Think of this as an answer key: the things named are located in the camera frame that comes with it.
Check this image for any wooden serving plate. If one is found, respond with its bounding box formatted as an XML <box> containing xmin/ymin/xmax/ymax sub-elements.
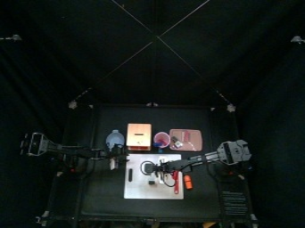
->
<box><xmin>169</xmin><ymin>128</ymin><xmax>203</xmax><ymax>152</ymax></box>

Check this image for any grey bowl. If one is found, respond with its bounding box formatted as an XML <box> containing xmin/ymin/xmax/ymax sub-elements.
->
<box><xmin>104</xmin><ymin>129</ymin><xmax>126</xmax><ymax>151</ymax></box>

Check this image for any red toy knife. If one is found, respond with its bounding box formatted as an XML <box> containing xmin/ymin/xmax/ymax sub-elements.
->
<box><xmin>171</xmin><ymin>170</ymin><xmax>181</xmax><ymax>195</ymax></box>

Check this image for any white cutting board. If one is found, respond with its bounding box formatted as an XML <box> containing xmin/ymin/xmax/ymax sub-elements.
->
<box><xmin>123</xmin><ymin>153</ymin><xmax>185</xmax><ymax>200</ymax></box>

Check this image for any orange toy piece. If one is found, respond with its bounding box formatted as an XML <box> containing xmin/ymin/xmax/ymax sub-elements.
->
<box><xmin>183</xmin><ymin>175</ymin><xmax>194</xmax><ymax>191</ymax></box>

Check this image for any orange wooden box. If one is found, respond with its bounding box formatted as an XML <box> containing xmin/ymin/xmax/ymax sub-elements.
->
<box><xmin>126</xmin><ymin>123</ymin><xmax>152</xmax><ymax>151</ymax></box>

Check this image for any red plastic cup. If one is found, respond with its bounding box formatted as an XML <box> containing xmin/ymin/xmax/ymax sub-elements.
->
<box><xmin>152</xmin><ymin>131</ymin><xmax>171</xmax><ymax>149</ymax></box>

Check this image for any printed warning label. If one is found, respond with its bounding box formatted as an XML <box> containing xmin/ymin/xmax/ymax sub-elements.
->
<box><xmin>221</xmin><ymin>191</ymin><xmax>247</xmax><ymax>216</ymax></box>

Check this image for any thin diagonal brace wire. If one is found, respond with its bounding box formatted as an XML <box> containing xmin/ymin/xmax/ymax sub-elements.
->
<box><xmin>72</xmin><ymin>0</ymin><xmax>211</xmax><ymax>103</ymax></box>
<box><xmin>111</xmin><ymin>0</ymin><xmax>235</xmax><ymax>110</ymax></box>

